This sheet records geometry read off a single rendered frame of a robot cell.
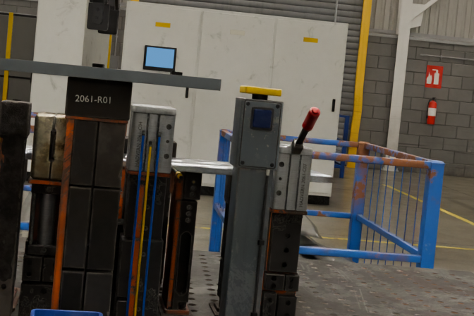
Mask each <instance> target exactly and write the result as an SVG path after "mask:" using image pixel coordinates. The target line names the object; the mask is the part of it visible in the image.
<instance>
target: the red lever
mask: <svg viewBox="0 0 474 316"><path fill-rule="evenodd" d="M319 116H320V110H319V109H318V108H317V107H312V108H310V110H309V112H308V114H307V116H306V117H305V120H304V122H303V124H302V127H303V129H302V131H301V132H300V134H299V136H298V138H294V139H293V142H292V143H291V153H292V154H300V153H301V152H302V151H303V141H304V139H305V137H306V135H307V134H308V132H309V131H311V130H312V129H313V127H314V125H315V123H316V121H317V119H318V118H319Z"/></svg>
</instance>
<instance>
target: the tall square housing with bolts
mask: <svg viewBox="0 0 474 316"><path fill-rule="evenodd" d="M175 120H176V109H175V108H173V107H165V106H157V105H149V104H131V105H130V123H129V131H128V147H127V155H126V166H125V169H126V173H127V174H128V180H127V188H126V204H125V212H124V220H123V231H124V232H120V240H119V248H118V264H117V272H116V290H115V296H114V311H113V314H111V316H157V308H158V300H159V285H160V276H161V269H162V254H163V246H164V241H163V239H162V227H163V218H164V204H165V196H166V181H167V177H168V178H171V160H172V152H173V143H174V128H175Z"/></svg>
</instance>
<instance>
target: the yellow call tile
mask: <svg viewBox="0 0 474 316"><path fill-rule="evenodd" d="M240 93H248V94H252V99H262V100H267V99H268V95H269V96H277V97H280V96H281V94H282V90H281V89H274V88H267V87H253V86H243V85H241V86H240Z"/></svg>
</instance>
